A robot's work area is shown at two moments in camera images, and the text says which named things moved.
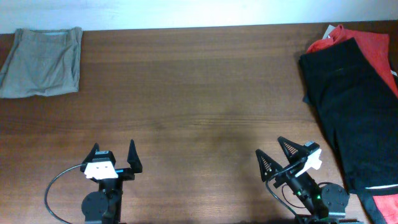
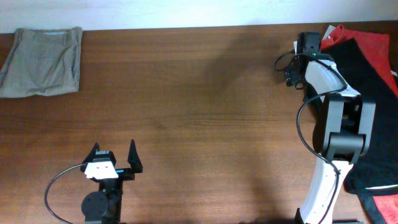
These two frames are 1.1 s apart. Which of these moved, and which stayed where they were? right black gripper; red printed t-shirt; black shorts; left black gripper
Moved: right black gripper
Stayed: left black gripper; red printed t-shirt; black shorts
